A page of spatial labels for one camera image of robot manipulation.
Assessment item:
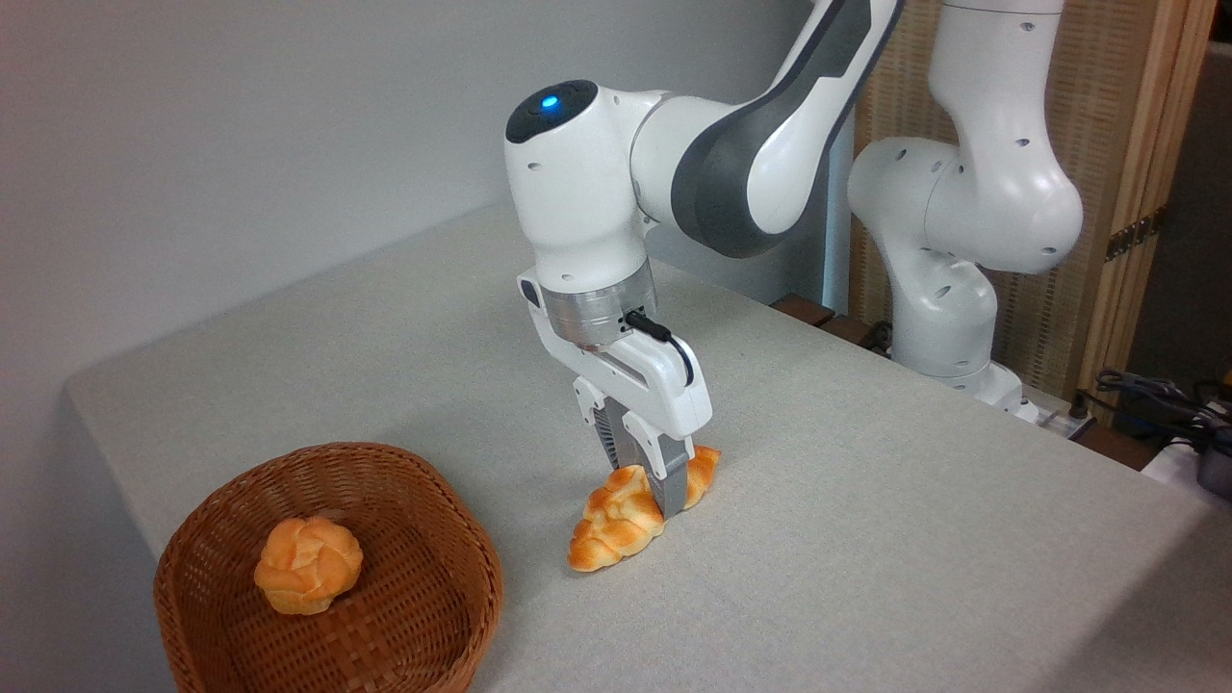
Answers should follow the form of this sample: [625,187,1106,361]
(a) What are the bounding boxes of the pale blue vertical pipe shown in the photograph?
[823,106,860,314]

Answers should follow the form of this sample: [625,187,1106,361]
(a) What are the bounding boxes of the bundle of dark cables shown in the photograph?
[1078,370,1232,453]

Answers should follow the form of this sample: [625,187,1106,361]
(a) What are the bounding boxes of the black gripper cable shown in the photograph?
[624,308,696,389]

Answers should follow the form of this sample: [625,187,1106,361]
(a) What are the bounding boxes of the brown wicker basket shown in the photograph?
[154,442,504,693]

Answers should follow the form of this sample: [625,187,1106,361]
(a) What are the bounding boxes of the round knotted bread roll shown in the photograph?
[253,516,365,616]

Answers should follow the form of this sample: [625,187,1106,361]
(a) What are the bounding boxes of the metal screen hinge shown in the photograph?
[1105,207,1168,263]

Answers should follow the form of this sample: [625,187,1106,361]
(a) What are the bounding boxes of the long braided bread loaf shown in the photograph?
[568,445,722,573]

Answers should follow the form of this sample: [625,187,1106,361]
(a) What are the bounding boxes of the grey tablecloth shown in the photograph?
[63,197,1232,693]

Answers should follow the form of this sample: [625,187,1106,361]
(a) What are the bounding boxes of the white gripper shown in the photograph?
[517,272,713,518]

